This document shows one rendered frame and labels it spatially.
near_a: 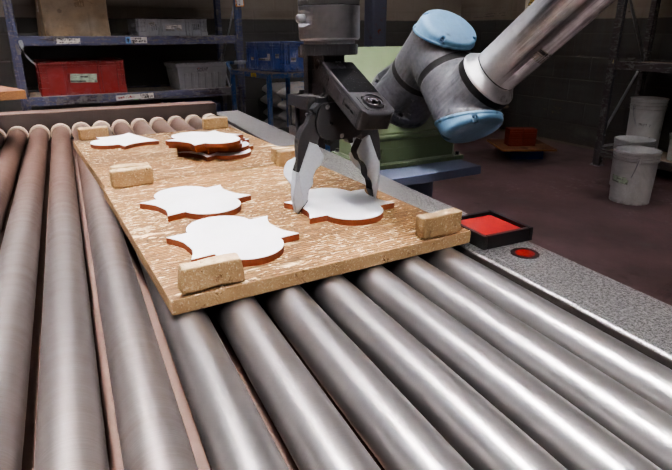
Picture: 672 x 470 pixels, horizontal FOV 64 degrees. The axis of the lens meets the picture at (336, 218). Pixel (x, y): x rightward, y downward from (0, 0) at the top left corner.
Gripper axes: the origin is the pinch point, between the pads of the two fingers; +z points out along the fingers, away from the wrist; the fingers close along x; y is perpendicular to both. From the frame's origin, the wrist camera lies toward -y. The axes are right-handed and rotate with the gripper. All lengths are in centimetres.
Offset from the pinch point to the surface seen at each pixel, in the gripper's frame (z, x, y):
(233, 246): 0.0, 17.3, -7.7
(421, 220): -1.3, -2.2, -14.4
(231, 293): 1.6, 20.2, -14.9
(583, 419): 3.1, 5.9, -41.5
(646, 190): 81, -329, 145
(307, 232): 0.8, 7.8, -6.0
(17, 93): -11, 34, 72
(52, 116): -2, 27, 105
